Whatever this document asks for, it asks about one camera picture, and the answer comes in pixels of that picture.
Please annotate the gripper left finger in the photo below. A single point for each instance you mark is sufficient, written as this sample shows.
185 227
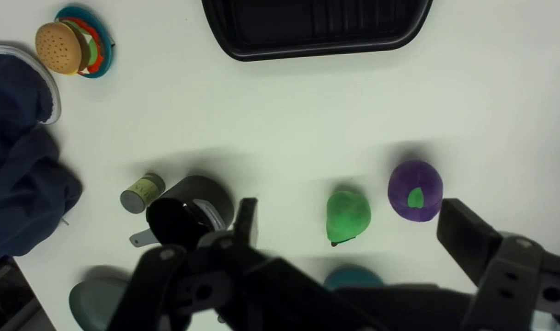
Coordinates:
157 280

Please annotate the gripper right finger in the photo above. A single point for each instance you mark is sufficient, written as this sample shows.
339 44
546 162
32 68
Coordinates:
500 276

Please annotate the grey-green toy plate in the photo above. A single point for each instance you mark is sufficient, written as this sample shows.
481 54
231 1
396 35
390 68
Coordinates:
96 303

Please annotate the purple round plush toy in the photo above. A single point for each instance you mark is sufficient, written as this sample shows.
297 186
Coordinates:
418 184

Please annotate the teal round toy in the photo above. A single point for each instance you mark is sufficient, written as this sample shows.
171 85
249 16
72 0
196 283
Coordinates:
352 277

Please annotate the green plush pear toy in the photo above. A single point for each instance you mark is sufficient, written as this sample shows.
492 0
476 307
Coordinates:
348 216

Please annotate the teal toy plate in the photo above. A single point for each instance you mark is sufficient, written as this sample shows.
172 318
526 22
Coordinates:
106 43

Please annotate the toy burger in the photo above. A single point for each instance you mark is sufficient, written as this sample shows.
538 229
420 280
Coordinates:
59 48

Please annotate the small can with green label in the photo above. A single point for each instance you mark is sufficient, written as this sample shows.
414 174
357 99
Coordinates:
142 195

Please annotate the dark blue cloth garment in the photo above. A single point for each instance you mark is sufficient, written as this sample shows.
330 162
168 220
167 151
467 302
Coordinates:
18 174

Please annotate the black plastic tray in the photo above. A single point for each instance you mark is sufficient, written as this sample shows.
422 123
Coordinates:
317 27

